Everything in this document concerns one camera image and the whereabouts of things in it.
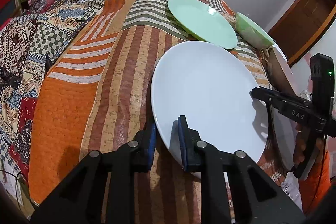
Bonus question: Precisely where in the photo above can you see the dark purple plate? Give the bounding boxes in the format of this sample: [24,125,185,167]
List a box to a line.
[266,103,297,171]

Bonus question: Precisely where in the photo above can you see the large white plate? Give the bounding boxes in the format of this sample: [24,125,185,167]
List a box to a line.
[150,41,268,162]

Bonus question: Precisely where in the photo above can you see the person's right hand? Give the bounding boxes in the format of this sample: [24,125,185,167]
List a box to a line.
[293,124,324,165]

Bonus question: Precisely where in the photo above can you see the pink bowl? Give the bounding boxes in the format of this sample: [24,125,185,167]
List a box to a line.
[267,47,298,96]

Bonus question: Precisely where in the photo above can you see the small white plate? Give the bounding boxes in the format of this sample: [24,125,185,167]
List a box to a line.
[273,43,288,62]

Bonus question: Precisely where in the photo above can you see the mint green bowl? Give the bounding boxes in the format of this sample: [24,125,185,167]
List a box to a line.
[235,12,275,50]

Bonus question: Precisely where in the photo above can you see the orange striped patchwork tablecloth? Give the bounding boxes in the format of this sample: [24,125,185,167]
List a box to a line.
[28,0,300,224]

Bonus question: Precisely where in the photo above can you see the mint green plate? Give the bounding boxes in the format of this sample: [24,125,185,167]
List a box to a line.
[167,0,238,50]

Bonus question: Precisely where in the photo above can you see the multicolour patterned patchwork quilt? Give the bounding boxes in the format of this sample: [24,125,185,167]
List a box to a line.
[0,0,131,183]

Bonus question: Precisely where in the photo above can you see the brown wooden door frame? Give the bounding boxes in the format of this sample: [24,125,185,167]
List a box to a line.
[268,0,335,66]

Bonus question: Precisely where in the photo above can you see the black cable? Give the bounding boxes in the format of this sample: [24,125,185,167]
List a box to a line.
[0,169,35,210]

